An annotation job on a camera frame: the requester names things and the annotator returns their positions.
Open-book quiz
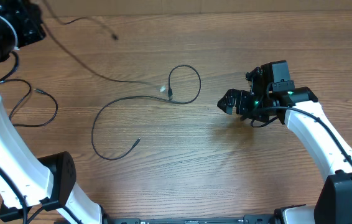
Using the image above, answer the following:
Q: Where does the black USB cable without tag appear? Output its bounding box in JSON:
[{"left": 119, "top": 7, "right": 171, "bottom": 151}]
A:
[{"left": 91, "top": 64, "right": 202, "bottom": 161}]

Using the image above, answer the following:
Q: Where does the thin black USB cable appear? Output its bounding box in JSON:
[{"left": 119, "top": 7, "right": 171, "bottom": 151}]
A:
[{"left": 0, "top": 78, "right": 59, "bottom": 128}]

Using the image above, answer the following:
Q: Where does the black USB cable with tag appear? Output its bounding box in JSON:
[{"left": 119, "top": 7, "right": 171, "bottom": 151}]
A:
[{"left": 40, "top": 0, "right": 167, "bottom": 93}]

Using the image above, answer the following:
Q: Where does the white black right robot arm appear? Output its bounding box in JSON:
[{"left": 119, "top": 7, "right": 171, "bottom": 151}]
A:
[{"left": 217, "top": 60, "right": 352, "bottom": 223}]

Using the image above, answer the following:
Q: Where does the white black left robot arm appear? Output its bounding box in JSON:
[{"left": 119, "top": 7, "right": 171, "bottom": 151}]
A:
[{"left": 0, "top": 1, "right": 111, "bottom": 223}]

